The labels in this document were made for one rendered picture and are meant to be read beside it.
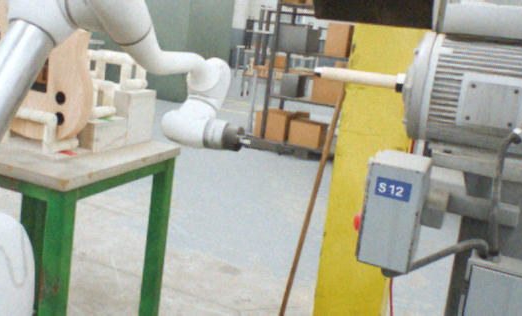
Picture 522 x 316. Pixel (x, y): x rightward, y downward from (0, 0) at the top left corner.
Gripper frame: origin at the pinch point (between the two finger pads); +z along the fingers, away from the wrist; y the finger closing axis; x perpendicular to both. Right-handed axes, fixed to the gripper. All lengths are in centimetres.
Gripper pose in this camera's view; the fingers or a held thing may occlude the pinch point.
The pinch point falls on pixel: (295, 150)
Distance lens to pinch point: 156.6
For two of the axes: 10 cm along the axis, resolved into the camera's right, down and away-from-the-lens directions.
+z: 8.9, 1.7, -4.2
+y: -4.1, -0.6, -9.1
